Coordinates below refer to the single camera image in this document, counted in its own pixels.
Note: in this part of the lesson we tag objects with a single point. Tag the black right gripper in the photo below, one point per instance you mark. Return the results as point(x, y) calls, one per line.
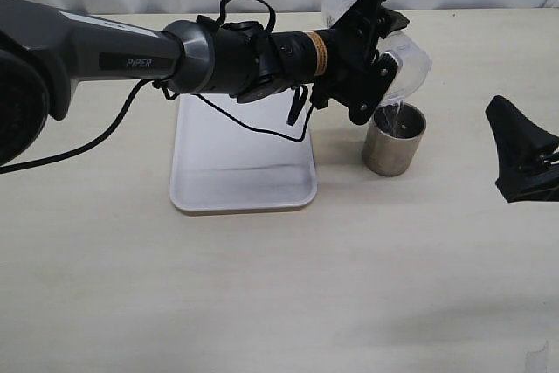
point(527, 154)

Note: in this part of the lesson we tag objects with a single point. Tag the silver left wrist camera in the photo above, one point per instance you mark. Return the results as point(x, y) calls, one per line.
point(365, 90)

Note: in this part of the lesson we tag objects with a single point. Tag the stainless steel cup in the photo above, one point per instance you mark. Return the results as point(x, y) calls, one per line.
point(392, 138)

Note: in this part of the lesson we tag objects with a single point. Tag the white rectangular plastic tray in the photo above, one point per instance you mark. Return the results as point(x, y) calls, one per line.
point(233, 158)

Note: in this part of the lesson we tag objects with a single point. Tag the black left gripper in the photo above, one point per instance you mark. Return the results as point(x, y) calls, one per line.
point(351, 44)

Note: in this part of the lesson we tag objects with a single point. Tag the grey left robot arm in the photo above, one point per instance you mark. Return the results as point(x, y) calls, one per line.
point(47, 51)

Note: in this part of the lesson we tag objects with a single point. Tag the clear plastic pitcher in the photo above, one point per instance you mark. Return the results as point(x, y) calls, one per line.
point(414, 63)

